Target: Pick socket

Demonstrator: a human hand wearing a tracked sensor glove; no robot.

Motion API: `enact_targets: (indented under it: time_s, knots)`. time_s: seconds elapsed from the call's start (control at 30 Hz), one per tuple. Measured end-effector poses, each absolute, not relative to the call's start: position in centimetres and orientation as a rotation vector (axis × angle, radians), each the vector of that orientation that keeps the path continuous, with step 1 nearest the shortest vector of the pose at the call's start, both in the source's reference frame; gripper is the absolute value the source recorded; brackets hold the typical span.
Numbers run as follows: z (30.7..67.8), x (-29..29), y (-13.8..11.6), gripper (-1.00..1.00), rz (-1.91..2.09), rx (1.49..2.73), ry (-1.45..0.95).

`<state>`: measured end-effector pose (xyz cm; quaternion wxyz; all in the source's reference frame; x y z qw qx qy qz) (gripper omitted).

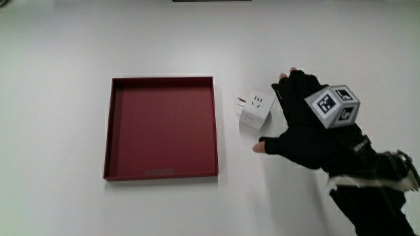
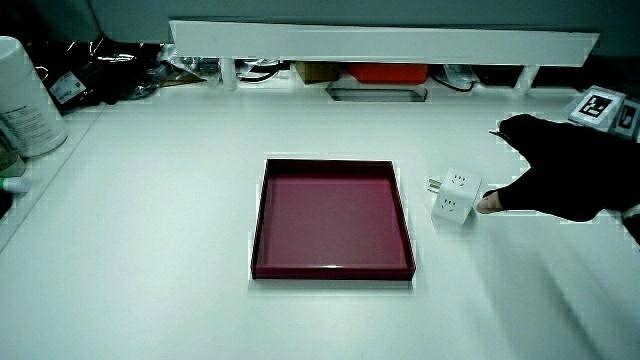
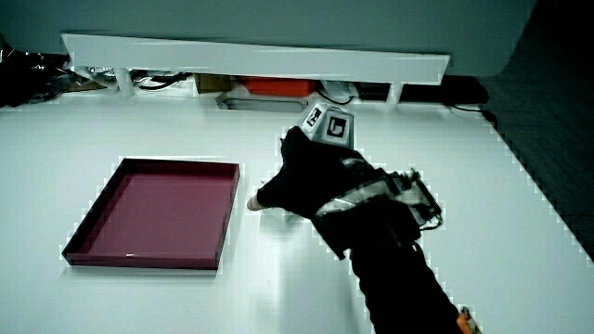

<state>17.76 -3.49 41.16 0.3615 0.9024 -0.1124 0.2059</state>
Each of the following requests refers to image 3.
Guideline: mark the person's right hand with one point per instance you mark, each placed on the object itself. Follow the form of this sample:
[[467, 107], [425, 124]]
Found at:
[[311, 176]]

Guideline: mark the flat grey tray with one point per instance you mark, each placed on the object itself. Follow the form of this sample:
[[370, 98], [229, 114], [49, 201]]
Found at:
[[262, 104]]

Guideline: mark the white crumpled bag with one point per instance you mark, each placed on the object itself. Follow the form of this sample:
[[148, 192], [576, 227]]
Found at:
[[336, 90]]

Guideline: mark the orange box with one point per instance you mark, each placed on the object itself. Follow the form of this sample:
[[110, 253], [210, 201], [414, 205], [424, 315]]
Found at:
[[278, 86]]

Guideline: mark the brown cardboard box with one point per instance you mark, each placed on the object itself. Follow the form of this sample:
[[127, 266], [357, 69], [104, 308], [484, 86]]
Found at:
[[212, 83]]

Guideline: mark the long white raised shelf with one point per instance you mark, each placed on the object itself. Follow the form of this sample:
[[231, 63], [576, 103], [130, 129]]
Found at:
[[241, 58]]

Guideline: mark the maroon square tray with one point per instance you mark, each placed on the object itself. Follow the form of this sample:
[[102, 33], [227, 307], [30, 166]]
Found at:
[[162, 218]]

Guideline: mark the long black box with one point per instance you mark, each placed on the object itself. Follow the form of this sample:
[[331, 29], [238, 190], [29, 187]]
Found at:
[[441, 90]]

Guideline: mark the orange and black tool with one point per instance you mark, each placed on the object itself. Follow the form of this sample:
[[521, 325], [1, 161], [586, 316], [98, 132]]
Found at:
[[468, 321]]

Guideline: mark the black plastic bag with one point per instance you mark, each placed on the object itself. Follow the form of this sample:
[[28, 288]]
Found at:
[[28, 76]]

